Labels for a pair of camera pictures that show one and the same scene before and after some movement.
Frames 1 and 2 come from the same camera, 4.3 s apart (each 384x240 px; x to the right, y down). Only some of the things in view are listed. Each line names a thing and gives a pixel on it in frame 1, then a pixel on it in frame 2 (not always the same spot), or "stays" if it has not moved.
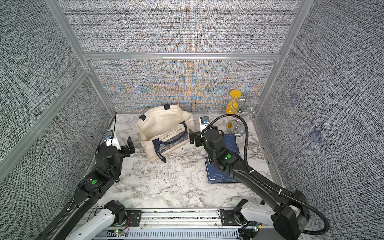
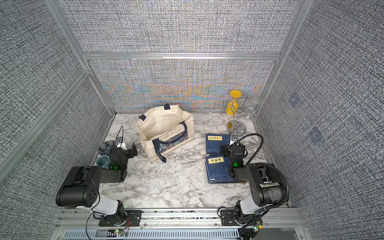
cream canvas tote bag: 162,130 stays
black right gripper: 194,136 to 226,149
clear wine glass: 251,112 stays
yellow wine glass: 232,106 stays
